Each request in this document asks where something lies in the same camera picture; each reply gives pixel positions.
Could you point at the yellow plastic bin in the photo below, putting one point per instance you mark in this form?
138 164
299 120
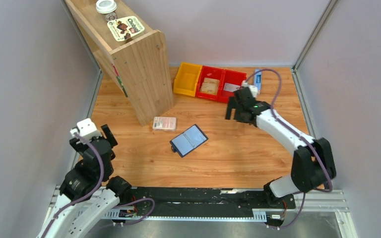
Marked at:
186 80

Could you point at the Chobani yogurt lid pack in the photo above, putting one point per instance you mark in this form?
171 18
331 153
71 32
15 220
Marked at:
124 28

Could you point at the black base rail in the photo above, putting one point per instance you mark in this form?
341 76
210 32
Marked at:
184 203

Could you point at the tan cards in bin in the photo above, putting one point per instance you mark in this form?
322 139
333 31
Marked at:
209 86

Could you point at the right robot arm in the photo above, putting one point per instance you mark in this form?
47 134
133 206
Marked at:
312 164

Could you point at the wooden shelf unit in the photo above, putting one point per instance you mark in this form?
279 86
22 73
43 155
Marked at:
138 65

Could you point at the red plastic bin left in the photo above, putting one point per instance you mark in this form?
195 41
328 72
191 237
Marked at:
210 72

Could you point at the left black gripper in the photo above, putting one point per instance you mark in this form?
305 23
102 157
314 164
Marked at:
79 147

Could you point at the navy blue card holder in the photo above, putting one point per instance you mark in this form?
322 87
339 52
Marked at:
187 141

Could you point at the blue white toothpaste box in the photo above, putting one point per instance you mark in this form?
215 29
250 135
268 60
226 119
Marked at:
257 76

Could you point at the red plastic bin right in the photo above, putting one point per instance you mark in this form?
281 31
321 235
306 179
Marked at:
233 77

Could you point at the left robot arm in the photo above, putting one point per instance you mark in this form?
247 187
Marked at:
88 190

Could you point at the red patterned tissue pack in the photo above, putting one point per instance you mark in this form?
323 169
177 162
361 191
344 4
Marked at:
164 124

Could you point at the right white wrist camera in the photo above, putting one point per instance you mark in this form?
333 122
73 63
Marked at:
253 89

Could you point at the silver card in bin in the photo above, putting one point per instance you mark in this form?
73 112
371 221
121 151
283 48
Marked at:
228 87

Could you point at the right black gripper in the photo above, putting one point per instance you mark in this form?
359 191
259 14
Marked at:
231 104

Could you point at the red plastic bin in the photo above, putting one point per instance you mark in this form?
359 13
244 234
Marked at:
233 77
210 72

